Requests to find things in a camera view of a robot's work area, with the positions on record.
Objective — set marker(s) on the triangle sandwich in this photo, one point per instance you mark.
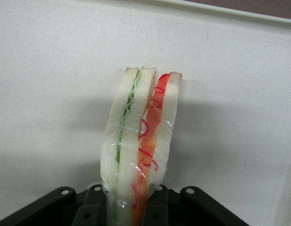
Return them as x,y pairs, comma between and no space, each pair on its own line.
140,131

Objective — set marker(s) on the cream plastic tray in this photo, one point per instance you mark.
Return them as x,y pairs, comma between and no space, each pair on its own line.
65,70

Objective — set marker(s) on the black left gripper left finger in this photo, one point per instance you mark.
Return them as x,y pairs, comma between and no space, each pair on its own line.
65,207

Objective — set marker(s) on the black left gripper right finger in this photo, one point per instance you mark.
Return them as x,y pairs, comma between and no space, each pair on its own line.
183,209

